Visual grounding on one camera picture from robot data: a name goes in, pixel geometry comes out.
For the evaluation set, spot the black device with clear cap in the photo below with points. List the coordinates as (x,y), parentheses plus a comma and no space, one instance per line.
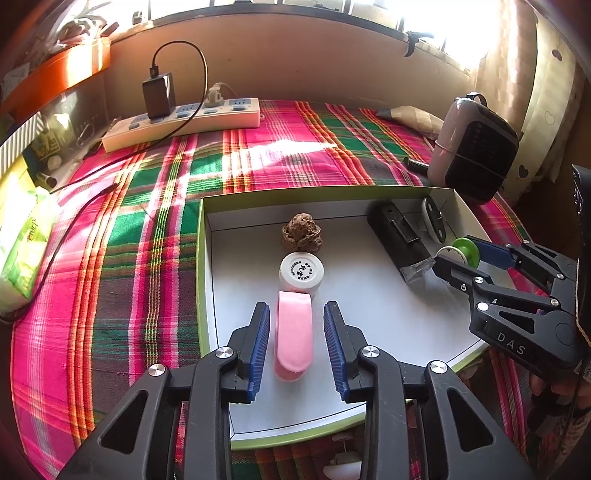
(399,240)

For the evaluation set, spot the white oval device black face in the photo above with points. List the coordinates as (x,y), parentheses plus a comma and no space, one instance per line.
(434,219)

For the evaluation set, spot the black charger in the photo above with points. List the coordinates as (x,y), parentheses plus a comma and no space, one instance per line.
(159,94)

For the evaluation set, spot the orange box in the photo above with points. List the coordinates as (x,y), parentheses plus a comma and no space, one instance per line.
(51,74)

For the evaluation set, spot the pink green plaid tablecloth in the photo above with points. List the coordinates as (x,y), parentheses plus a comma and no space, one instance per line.
(129,240)

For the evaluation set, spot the green white spool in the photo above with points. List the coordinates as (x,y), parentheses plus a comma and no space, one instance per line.
(464,249)

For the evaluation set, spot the green white cardboard box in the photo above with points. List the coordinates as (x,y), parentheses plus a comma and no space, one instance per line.
(369,314)

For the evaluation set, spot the grey patterned box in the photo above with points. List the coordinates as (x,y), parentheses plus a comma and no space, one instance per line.
(18,141)

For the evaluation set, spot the cream heart-print curtain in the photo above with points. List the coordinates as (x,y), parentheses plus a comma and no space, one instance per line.
(554,92)

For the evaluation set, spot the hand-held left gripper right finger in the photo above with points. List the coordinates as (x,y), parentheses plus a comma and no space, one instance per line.
(334,350)

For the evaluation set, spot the white plug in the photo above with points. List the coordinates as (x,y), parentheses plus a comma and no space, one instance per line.
(216,94)

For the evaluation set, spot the pink white clip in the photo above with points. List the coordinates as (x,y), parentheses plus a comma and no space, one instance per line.
(294,334)

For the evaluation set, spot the small white round jar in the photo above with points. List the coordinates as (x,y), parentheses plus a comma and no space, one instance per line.
(302,273)

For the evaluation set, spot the white power strip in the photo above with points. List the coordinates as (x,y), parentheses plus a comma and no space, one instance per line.
(184,124)

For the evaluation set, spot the black clip on window ledge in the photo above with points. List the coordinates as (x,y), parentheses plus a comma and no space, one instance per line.
(411,41)

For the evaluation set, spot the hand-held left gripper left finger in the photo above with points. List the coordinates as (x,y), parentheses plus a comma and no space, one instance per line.
(259,350)

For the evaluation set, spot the green tissue pack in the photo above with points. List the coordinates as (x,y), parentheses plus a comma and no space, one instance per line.
(23,249)

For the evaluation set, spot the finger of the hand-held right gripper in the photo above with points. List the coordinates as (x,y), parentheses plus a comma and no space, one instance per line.
(461,277)
(494,254)

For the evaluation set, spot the brown walnut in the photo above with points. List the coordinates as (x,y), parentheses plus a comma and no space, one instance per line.
(301,233)

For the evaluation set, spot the small grey desk heater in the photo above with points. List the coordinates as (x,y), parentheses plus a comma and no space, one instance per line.
(475,147)

